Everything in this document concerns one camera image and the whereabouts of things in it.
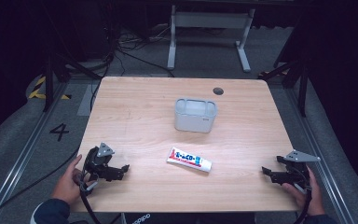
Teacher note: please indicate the yellow black floor tape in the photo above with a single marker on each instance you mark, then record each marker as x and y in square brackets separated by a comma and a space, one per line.
[37, 90]

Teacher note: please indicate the black tripod stand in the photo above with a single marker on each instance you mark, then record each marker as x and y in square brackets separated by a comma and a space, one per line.
[56, 70]

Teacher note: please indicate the metal floor rail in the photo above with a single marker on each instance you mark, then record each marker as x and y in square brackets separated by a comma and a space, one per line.
[21, 155]
[323, 168]

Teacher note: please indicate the person's right hand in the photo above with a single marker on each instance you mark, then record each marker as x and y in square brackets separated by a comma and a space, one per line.
[307, 199]

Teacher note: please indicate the white plastic holder box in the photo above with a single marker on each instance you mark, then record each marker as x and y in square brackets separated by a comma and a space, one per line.
[195, 116]

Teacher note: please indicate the person's left hand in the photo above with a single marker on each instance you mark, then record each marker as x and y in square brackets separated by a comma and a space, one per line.
[68, 183]

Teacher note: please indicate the white metal stand frame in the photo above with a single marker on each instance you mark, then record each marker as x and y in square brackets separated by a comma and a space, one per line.
[209, 20]

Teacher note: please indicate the round grey table grommet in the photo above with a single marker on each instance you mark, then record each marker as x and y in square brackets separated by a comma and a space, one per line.
[218, 90]

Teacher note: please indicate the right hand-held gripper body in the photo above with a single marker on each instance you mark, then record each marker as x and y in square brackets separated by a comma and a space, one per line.
[296, 172]

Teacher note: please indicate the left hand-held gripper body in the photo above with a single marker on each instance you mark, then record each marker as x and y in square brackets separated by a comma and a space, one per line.
[97, 163]

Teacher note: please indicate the white toothpaste tube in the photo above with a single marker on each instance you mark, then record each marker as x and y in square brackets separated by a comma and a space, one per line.
[189, 159]

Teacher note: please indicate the black metal stand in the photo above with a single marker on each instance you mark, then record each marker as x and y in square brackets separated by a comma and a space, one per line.
[295, 74]

